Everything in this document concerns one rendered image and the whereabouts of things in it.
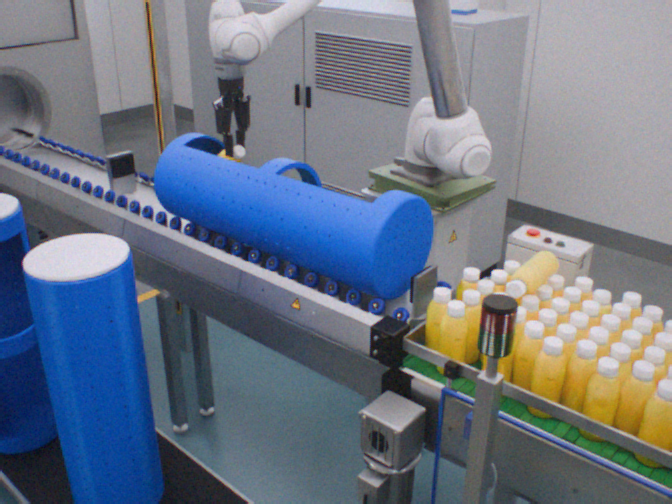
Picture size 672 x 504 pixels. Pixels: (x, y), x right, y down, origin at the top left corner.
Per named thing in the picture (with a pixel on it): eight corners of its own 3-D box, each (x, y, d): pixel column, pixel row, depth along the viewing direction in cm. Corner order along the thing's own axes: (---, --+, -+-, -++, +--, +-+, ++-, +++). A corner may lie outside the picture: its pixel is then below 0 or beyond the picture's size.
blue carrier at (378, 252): (222, 205, 247) (219, 125, 235) (429, 281, 196) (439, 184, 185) (156, 226, 226) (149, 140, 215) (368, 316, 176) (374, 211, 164)
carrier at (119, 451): (171, 513, 221) (155, 456, 244) (138, 271, 182) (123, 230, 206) (78, 540, 211) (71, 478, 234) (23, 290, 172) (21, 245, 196)
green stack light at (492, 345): (487, 335, 131) (490, 312, 129) (518, 347, 127) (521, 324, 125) (470, 349, 126) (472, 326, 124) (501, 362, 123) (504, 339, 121)
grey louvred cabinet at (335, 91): (254, 184, 536) (245, -14, 473) (498, 272, 407) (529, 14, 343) (197, 203, 500) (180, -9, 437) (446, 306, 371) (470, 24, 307)
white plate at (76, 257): (136, 266, 182) (136, 270, 183) (121, 227, 205) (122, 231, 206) (23, 285, 172) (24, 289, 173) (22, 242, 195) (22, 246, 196)
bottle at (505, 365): (478, 394, 156) (485, 333, 149) (481, 378, 162) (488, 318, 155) (507, 400, 155) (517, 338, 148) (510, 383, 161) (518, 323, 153)
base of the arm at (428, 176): (409, 161, 257) (412, 146, 255) (460, 178, 244) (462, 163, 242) (379, 169, 245) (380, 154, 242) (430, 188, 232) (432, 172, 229)
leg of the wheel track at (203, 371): (208, 406, 293) (195, 275, 266) (217, 412, 290) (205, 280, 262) (197, 413, 289) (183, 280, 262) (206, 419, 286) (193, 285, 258)
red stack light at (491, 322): (490, 312, 129) (492, 294, 127) (521, 324, 125) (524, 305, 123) (472, 326, 124) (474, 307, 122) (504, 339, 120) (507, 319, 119)
